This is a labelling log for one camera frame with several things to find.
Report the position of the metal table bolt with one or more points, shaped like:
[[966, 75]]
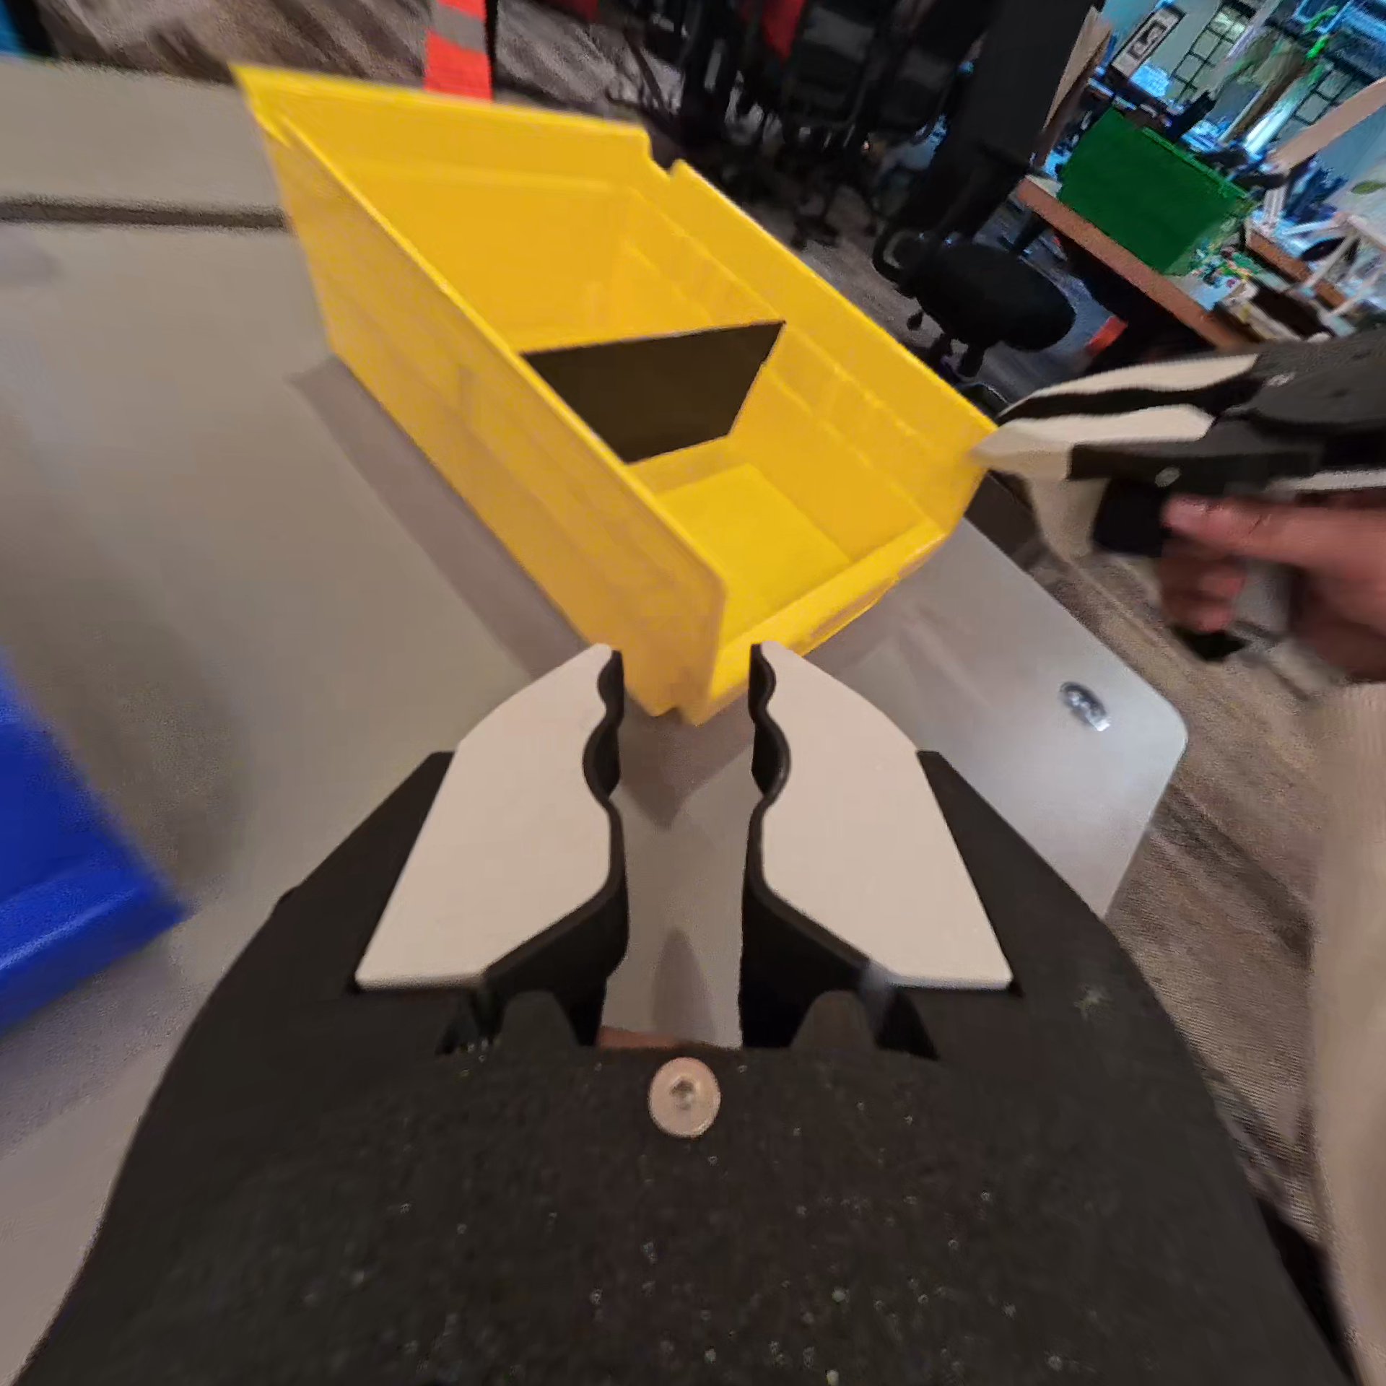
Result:
[[1083, 707]]

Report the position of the blue plastic bin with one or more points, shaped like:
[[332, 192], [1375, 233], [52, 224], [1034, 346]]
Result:
[[65, 888]]

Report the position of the yellow plastic bin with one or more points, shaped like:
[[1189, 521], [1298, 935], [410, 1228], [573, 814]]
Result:
[[433, 271]]

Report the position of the black bin divider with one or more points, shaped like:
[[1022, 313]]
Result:
[[661, 390]]

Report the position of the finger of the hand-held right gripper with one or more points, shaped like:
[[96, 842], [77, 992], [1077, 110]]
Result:
[[1159, 379], [1040, 446]]

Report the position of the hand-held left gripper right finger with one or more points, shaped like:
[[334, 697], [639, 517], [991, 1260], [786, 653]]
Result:
[[877, 855]]

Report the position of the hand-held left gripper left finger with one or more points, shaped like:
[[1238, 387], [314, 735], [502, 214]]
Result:
[[499, 855]]

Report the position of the black office chair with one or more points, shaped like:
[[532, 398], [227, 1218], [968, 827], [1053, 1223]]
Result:
[[997, 293]]

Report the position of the orange reflective vest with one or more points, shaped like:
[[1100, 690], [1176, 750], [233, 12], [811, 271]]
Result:
[[461, 65]]

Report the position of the person's right hand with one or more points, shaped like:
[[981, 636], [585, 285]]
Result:
[[1332, 575]]

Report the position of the green plastic bin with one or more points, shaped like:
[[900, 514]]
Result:
[[1148, 195]]

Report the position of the wooden side table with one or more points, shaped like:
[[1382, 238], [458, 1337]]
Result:
[[1126, 271]]

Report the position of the person's right forearm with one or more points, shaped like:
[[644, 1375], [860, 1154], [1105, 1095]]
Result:
[[1354, 974]]

